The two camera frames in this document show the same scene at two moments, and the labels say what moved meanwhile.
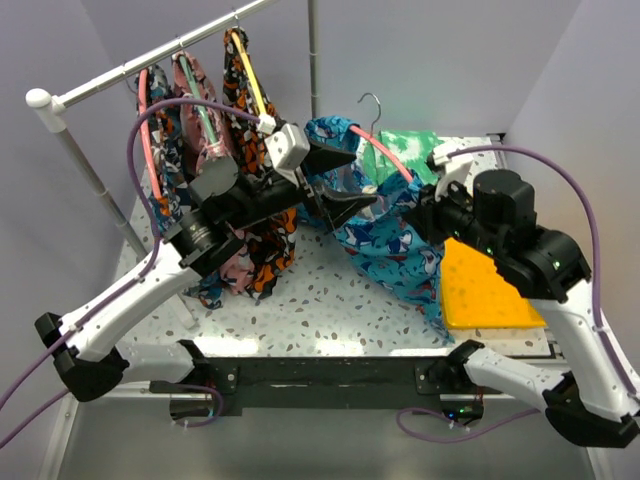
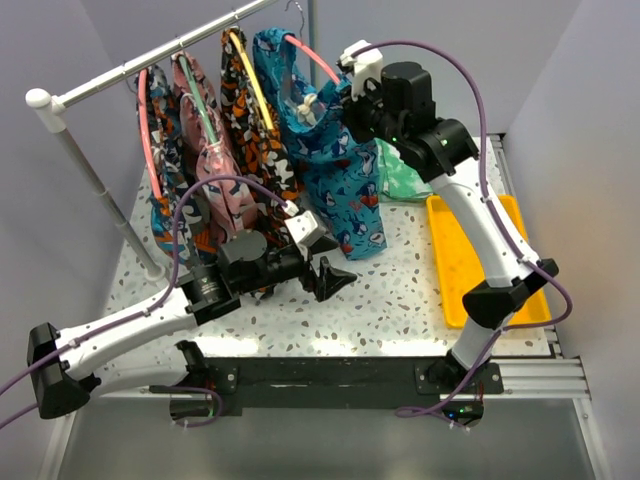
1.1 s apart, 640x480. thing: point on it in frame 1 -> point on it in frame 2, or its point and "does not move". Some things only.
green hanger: [195, 90] does not move
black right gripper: [424, 213] -> [351, 115]
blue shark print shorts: [371, 210] -> [340, 172]
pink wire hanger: [380, 144] -> [300, 42]
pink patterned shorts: [207, 134] does not move
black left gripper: [332, 208] -> [331, 279]
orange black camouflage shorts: [252, 114] does not move
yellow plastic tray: [474, 294] does not move
